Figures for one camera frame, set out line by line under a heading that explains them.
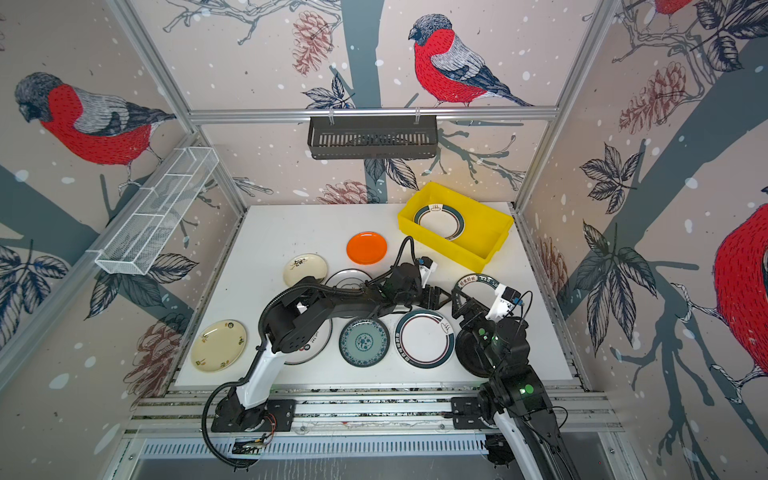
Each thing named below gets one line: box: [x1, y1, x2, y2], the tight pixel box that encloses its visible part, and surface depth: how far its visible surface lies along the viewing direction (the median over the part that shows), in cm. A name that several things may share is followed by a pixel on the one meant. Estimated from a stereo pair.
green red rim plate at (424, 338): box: [394, 308, 455, 369], surface depth 87 cm
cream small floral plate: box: [283, 253, 328, 287], surface depth 105 cm
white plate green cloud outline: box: [324, 268, 373, 289], surface depth 100 cm
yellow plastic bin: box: [398, 182, 514, 273], surface depth 115 cm
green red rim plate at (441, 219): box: [414, 204, 465, 241], surface depth 119 cm
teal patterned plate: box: [338, 317, 391, 368], surface depth 87 cm
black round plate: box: [455, 330, 493, 378], surface depth 83 cm
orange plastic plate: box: [346, 232, 387, 265], surface depth 109 cm
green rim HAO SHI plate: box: [452, 273, 499, 307], surface depth 100 cm
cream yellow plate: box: [190, 319, 248, 373], surface depth 87 cm
